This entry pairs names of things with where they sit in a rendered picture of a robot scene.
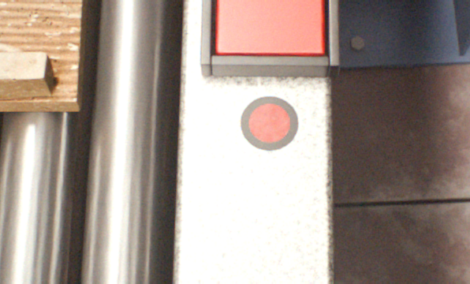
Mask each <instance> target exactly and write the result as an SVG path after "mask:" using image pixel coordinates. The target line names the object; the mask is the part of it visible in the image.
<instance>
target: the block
mask: <svg viewBox="0 0 470 284"><path fill-rule="evenodd" d="M53 86H54V70H53V66H52V63H51V60H50V58H49V56H48V55H47V54H45V53H43V52H42V51H33V53H0V97H8V98H13V97H27V96H40V95H52V92H53Z"/></svg>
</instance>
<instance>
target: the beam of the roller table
mask: <svg viewBox="0 0 470 284"><path fill-rule="evenodd" d="M201 4H202V0H183V21H182V43H181V86H180V107H179V130H178V152H177V195H176V216H175V238H174V261H173V284H335V243H334V125H333V77H329V76H328V77H214V76H212V75H211V76H210V77H204V76H201V72H200V31H201ZM267 95H272V96H277V97H280V99H284V100H285V101H287V102H288V103H289V104H290V105H291V106H292V107H293V108H294V110H295V111H296V112H297V115H298V118H299V129H298V132H297V134H296V135H295V137H294V139H293V140H292V141H291V142H290V143H289V145H288V146H286V147H285V148H283V149H279V150H277V151H262V150H259V149H257V148H254V147H253V146H251V144H250V143H249V142H247V141H246V139H245V138H244V136H243V134H242V132H241V115H242V112H243V110H244V109H245V107H246V106H247V105H248V104H249V103H251V102H252V101H254V100H256V99H258V98H259V97H261V96H267Z"/></svg>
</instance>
